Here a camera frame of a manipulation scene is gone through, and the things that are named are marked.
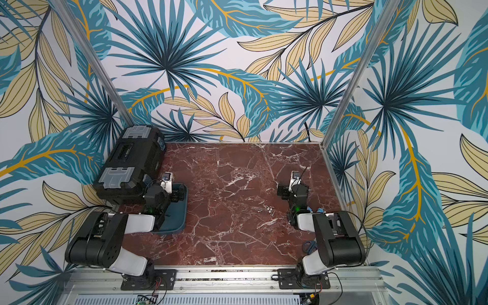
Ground teal plastic storage tray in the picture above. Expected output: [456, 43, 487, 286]
[155, 184, 188, 235]

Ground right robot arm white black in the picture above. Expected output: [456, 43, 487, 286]
[277, 182, 367, 279]

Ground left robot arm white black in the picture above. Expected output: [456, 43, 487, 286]
[65, 184, 188, 278]

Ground blue plastic faucet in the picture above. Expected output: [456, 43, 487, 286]
[307, 207, 325, 214]

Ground black plastic toolbox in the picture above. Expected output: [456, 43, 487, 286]
[93, 125, 166, 205]

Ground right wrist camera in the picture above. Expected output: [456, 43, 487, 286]
[288, 171, 302, 191]

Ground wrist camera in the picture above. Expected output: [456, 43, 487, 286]
[288, 171, 302, 191]
[160, 172, 174, 194]

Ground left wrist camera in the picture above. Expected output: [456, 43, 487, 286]
[160, 172, 174, 194]

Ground scissors with blue handle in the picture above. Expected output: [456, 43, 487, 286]
[302, 240, 317, 255]

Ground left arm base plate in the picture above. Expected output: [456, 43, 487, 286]
[120, 269, 177, 291]

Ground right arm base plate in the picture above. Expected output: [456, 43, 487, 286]
[271, 268, 330, 291]

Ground aluminium mounting rail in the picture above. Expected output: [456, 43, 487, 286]
[57, 265, 392, 304]

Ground left aluminium frame post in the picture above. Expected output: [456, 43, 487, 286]
[51, 0, 135, 127]

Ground aluminium frame post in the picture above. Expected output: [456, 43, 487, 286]
[51, 0, 135, 127]
[321, 0, 395, 149]

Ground right aluminium frame post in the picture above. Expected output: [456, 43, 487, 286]
[321, 0, 395, 149]

